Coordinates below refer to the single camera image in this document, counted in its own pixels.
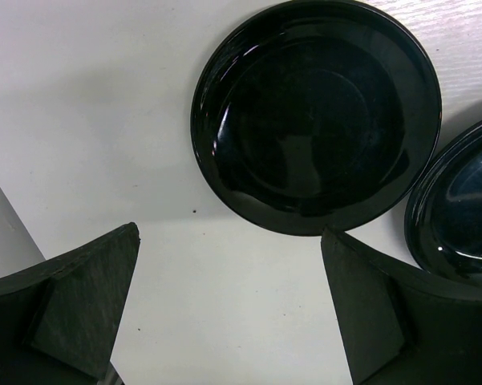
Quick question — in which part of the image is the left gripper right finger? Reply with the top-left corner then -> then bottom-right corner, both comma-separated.
321,229 -> 482,384

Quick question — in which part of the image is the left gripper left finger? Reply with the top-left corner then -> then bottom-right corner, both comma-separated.
0,222 -> 140,384

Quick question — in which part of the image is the black plate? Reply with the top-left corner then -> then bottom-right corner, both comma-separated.
190,1 -> 442,237
404,120 -> 482,287

